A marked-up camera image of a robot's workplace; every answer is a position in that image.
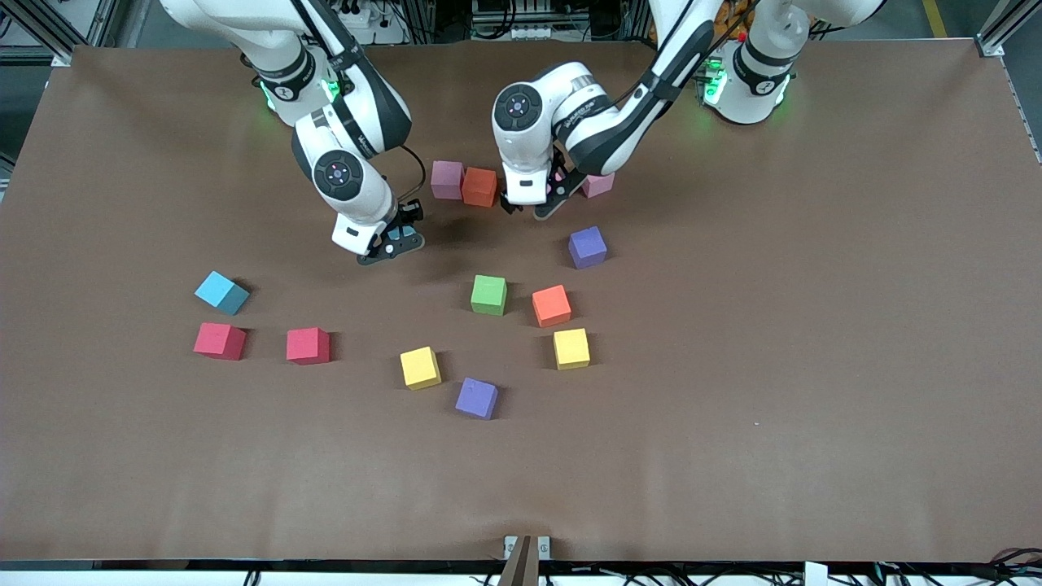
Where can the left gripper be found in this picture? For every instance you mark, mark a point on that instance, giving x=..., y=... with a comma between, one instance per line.
x=560, y=181

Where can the green foam block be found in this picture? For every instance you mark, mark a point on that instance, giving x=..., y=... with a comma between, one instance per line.
x=488, y=295

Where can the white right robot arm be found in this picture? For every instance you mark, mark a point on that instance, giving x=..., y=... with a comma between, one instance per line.
x=313, y=138

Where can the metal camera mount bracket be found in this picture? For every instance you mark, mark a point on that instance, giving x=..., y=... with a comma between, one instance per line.
x=527, y=561

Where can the orange foam block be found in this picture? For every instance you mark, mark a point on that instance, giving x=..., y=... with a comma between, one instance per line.
x=551, y=305
x=479, y=186

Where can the small white box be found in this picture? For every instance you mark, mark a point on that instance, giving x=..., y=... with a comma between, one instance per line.
x=816, y=574

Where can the white power strip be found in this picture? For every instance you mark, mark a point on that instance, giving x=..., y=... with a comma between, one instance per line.
x=383, y=32

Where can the purple foam block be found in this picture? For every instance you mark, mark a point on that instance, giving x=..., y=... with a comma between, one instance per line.
x=476, y=398
x=588, y=247

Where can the orange packets pile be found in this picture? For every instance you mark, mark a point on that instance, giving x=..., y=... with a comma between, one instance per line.
x=734, y=20

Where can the light blue foam block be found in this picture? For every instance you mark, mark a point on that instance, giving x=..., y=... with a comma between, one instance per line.
x=220, y=291
x=400, y=236

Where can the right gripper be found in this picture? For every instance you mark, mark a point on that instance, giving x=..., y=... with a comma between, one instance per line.
x=409, y=213

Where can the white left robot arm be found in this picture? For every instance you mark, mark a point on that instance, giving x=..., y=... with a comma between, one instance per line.
x=757, y=81

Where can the yellow foam block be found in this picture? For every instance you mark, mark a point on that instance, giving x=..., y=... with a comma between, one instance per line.
x=571, y=348
x=420, y=367

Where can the metal equipment rack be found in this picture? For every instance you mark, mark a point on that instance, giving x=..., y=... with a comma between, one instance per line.
x=529, y=20

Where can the red foam block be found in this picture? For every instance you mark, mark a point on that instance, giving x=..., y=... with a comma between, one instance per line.
x=218, y=340
x=308, y=345

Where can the brown table cover sheet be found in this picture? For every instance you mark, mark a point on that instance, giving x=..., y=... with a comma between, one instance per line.
x=733, y=407

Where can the aluminium frame profile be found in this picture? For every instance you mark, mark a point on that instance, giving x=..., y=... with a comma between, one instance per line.
x=997, y=37
x=37, y=24

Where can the pink foam block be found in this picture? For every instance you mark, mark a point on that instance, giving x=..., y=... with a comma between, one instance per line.
x=447, y=179
x=599, y=186
x=558, y=181

